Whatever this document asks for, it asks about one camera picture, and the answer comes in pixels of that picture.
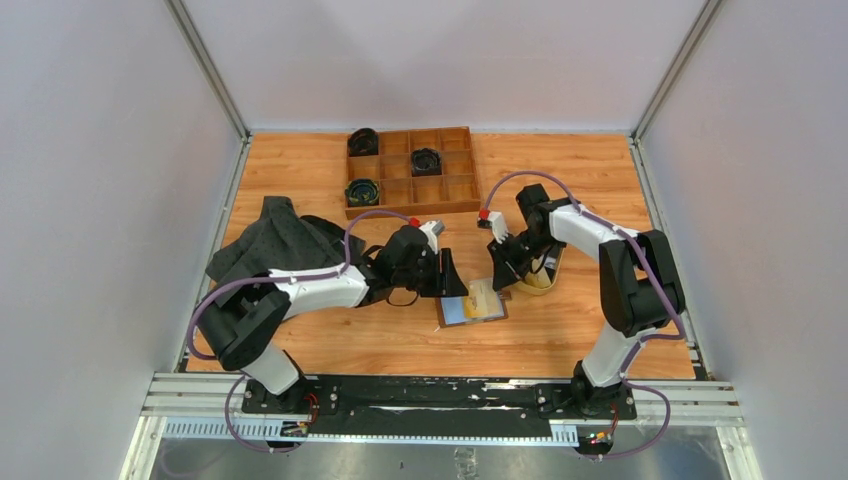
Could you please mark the black coiled belt middle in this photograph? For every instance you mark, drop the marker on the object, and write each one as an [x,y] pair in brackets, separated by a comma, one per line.
[425,162]

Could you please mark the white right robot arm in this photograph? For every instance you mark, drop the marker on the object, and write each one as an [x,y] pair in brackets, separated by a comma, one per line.
[640,288]

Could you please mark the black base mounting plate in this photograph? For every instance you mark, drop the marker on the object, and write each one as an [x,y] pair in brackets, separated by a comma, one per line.
[410,406]

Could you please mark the black-green coiled belt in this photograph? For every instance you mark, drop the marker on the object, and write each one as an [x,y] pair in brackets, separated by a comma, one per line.
[362,192]

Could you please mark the black coiled belt top-left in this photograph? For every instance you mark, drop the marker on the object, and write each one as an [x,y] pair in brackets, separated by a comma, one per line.
[363,142]

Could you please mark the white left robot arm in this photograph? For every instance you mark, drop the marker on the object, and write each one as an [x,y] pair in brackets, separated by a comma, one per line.
[240,318]

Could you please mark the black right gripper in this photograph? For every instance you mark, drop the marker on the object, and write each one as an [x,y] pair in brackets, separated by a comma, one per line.
[506,269]

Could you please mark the gold VIP card 8835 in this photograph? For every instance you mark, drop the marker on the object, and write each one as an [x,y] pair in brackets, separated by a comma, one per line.
[482,302]

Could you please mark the wooden compartment tray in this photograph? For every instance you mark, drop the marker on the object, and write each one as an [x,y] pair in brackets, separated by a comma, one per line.
[456,190]

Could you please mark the dark grey dotted cloth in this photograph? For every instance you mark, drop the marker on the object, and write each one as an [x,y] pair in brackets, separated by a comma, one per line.
[282,241]

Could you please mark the brown leather card holder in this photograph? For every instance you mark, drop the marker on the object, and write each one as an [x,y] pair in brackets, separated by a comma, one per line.
[450,311]

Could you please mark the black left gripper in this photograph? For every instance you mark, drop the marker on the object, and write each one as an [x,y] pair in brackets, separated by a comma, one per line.
[445,280]

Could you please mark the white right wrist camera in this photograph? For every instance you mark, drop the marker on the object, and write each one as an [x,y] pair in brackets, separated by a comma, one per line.
[494,222]

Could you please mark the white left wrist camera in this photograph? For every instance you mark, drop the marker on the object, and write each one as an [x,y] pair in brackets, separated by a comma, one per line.
[432,230]

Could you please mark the yellow oval card tray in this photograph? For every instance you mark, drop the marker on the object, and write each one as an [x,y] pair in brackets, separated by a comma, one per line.
[543,273]

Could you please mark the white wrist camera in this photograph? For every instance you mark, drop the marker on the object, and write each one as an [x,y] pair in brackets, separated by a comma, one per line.
[432,230]
[494,222]

